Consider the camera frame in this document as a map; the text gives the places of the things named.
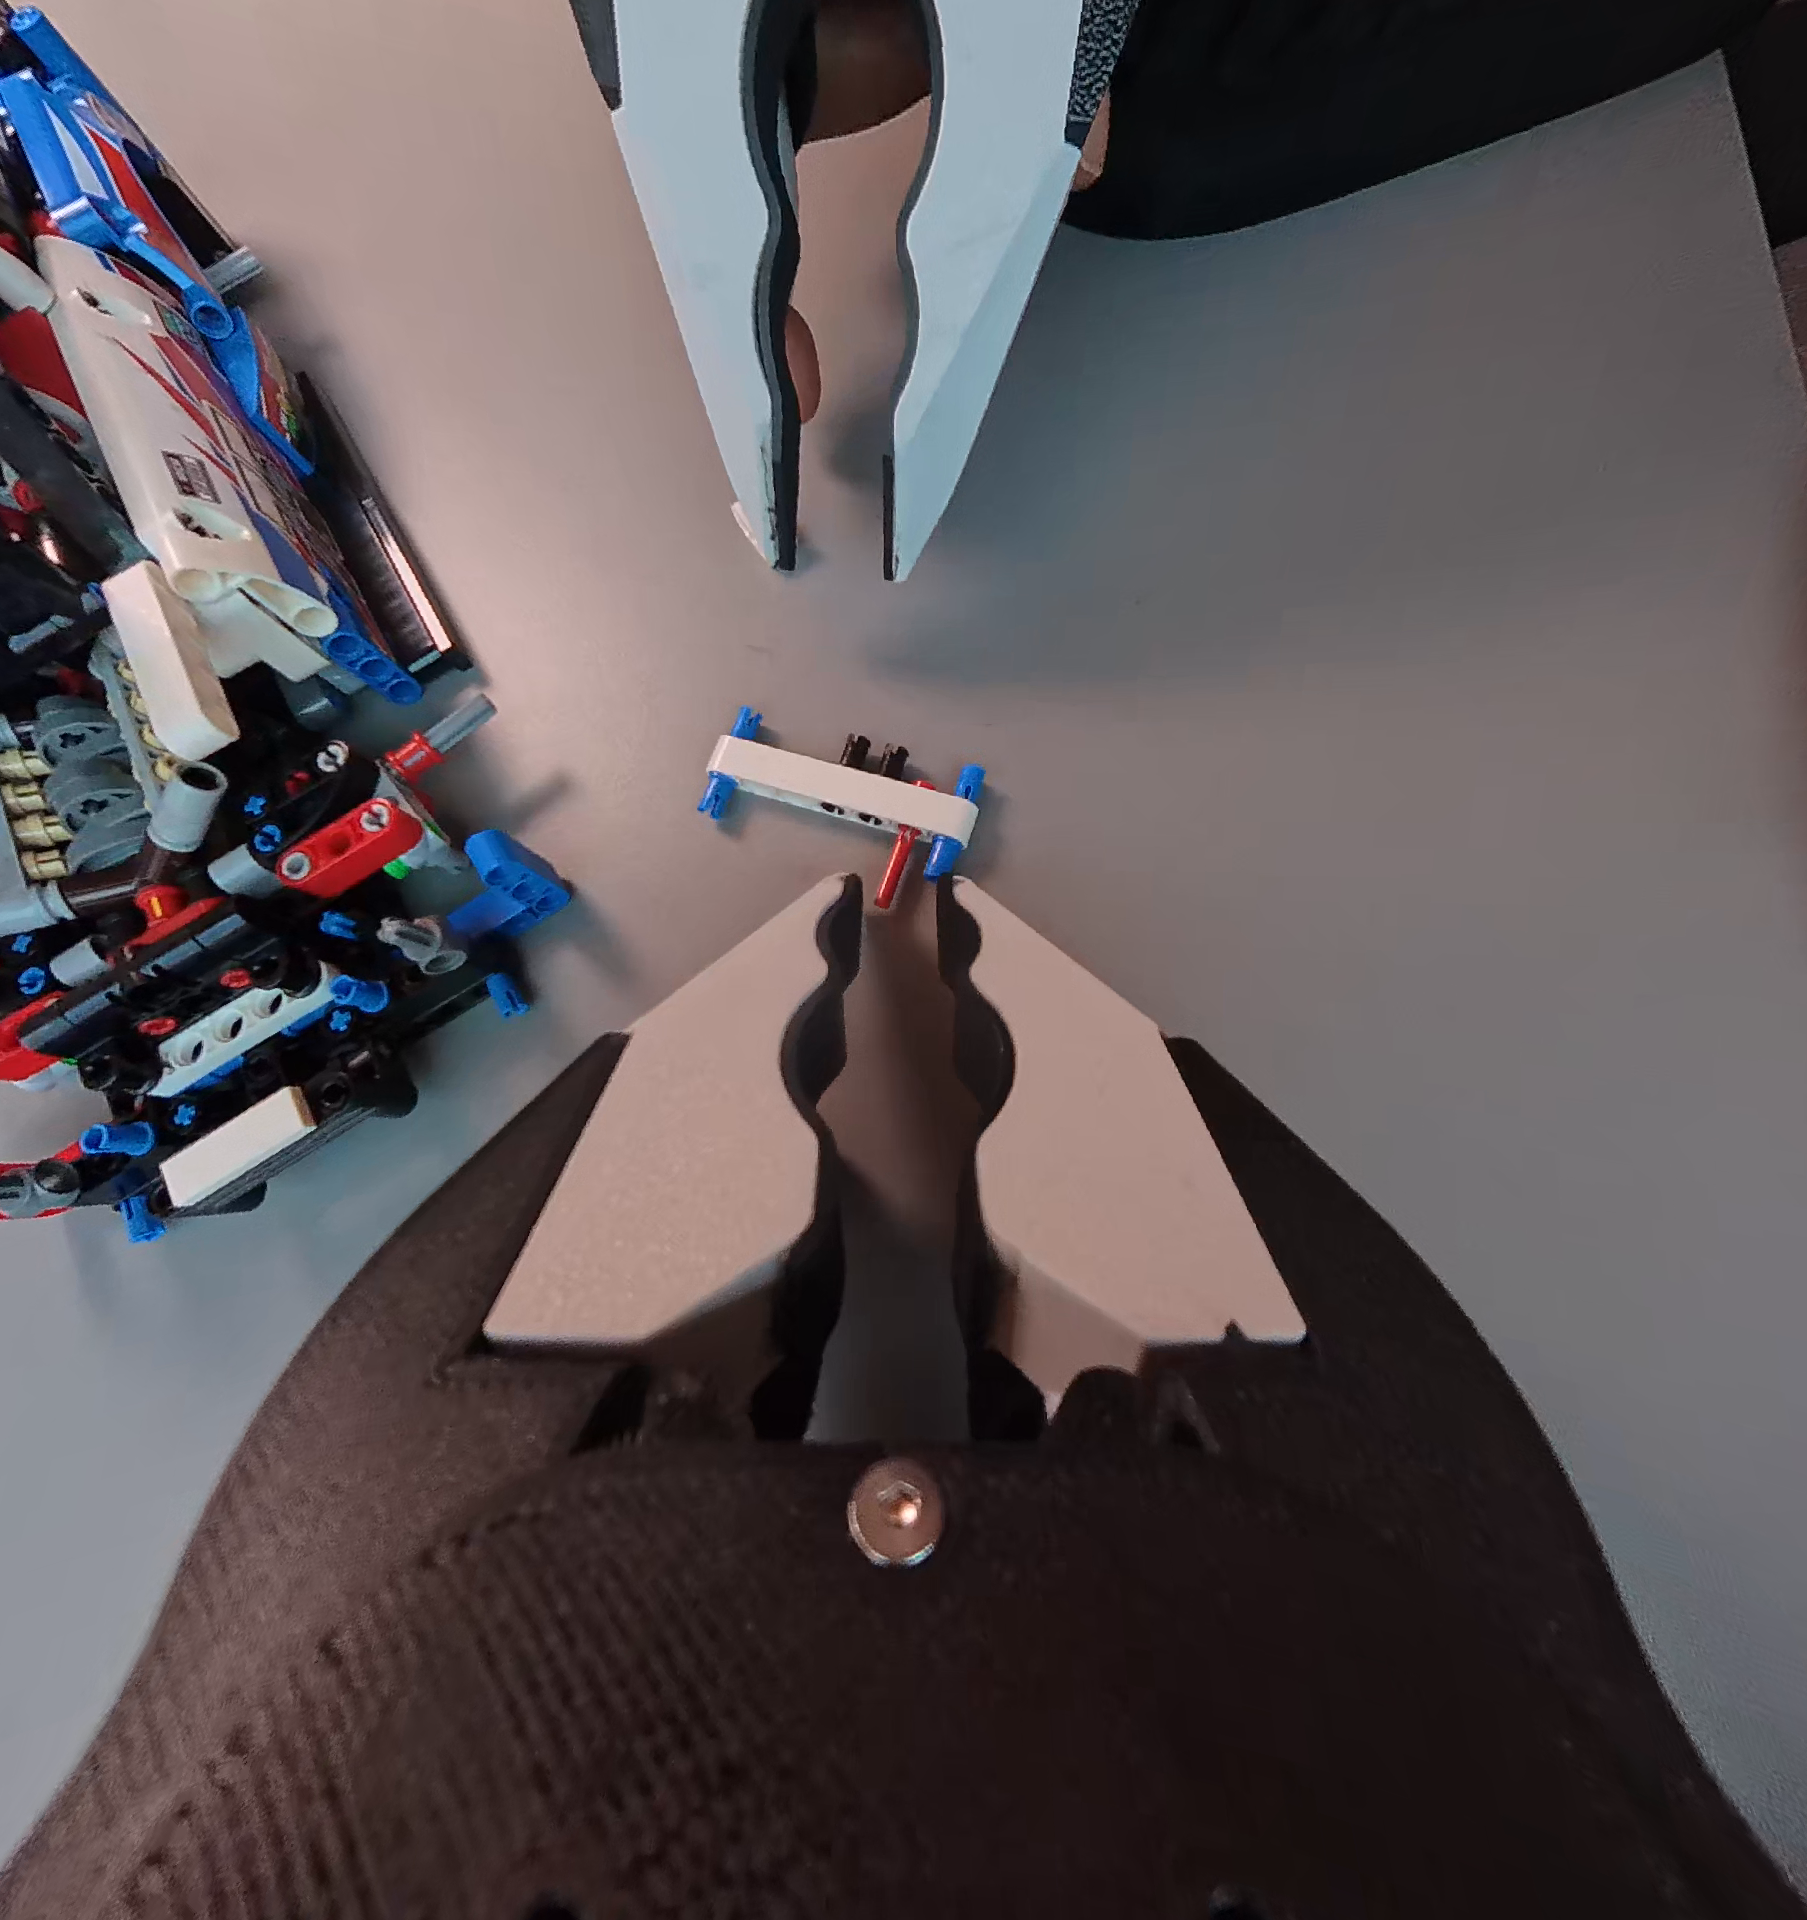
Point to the grey desk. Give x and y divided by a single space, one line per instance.
1294 600

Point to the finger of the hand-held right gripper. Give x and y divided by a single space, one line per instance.
695 225
994 225

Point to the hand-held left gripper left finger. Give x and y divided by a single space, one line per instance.
665 1200

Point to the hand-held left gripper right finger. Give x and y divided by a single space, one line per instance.
1128 1200

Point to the white brick beam with pins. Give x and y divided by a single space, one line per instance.
785 780

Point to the brick-built toy race car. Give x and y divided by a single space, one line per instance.
169 674

